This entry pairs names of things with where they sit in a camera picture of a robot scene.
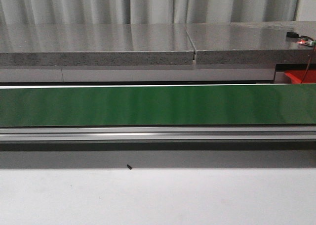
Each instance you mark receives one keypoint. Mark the green conveyor belt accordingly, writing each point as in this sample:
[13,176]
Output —
[159,105]

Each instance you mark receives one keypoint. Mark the grey stone counter slab right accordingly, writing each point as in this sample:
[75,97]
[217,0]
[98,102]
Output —
[250,43]

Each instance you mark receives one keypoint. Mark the grey stone counter slab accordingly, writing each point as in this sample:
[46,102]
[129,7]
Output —
[94,45]
[250,43]

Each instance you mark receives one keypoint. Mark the grey stone counter slab left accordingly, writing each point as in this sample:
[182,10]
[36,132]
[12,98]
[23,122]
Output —
[94,45]

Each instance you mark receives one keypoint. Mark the red plastic tray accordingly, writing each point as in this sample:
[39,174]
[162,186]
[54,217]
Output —
[299,76]

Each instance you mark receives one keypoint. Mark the small sensor circuit board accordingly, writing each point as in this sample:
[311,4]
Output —
[302,40]

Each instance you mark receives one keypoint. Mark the white pleated curtain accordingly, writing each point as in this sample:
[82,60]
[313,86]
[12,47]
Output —
[153,11]

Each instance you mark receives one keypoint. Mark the aluminium conveyor frame rail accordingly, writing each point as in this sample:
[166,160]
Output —
[159,133]

